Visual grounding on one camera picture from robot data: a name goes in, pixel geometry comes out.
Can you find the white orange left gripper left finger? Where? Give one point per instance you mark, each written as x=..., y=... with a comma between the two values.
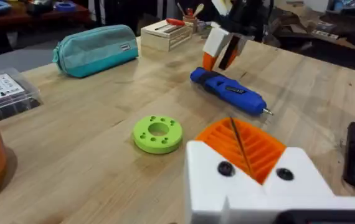
x=205, y=186

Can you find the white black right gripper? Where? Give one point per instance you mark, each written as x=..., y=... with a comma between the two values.
x=246, y=18

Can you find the white orange left gripper right finger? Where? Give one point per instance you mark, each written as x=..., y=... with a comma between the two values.
x=296, y=180

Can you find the blue electric screwdriver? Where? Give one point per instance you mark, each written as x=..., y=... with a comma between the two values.
x=229, y=90

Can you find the cup with wooden utensils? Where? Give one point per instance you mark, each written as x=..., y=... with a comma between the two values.
x=191, y=17

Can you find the pale wooden box with tools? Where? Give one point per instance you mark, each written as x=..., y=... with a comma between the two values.
x=166, y=35

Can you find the green disc with holes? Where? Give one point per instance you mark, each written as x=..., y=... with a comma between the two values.
x=158, y=134

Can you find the brown cardboard box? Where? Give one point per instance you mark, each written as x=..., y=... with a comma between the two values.
x=305, y=21

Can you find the teal zip pouch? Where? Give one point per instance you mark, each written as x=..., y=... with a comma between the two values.
x=95, y=49

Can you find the blue tape roll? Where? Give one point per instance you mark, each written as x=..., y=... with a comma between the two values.
x=65, y=6

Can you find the clear plastic box with label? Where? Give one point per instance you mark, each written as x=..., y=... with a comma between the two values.
x=4, y=93

